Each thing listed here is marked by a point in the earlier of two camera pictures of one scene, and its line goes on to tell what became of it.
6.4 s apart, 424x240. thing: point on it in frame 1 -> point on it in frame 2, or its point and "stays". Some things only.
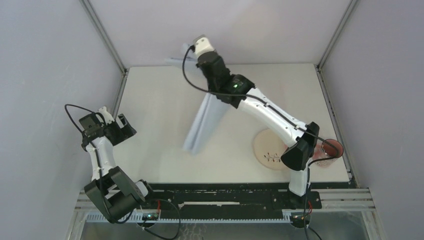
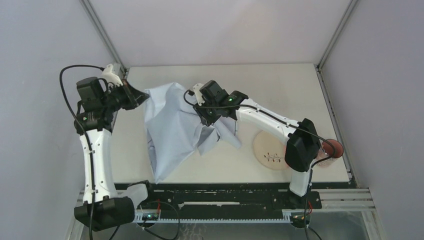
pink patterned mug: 323,149 stays
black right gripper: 198,64 -> 200,109
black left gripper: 124,133 -> 134,97
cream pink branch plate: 269,146 stays
